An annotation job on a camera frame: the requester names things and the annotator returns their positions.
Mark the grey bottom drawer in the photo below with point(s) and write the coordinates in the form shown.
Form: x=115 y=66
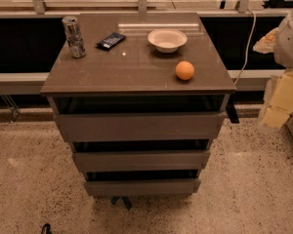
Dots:
x=142 y=187

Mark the white bowl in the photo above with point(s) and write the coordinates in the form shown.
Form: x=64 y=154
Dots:
x=167 y=40

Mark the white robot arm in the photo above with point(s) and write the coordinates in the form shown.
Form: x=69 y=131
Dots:
x=279 y=41

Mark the grey top drawer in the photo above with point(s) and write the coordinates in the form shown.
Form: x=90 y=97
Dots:
x=131 y=127

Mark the grey drawer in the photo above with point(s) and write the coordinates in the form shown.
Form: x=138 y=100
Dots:
x=140 y=161
x=142 y=187
x=131 y=127

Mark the grey drawer cabinet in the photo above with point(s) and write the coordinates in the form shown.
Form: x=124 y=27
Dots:
x=134 y=78

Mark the silver drink can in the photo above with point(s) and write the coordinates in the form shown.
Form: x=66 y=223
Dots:
x=73 y=36

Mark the small black floor object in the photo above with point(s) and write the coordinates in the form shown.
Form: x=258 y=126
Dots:
x=46 y=229

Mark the orange fruit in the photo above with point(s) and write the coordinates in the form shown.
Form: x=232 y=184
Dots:
x=184 y=70

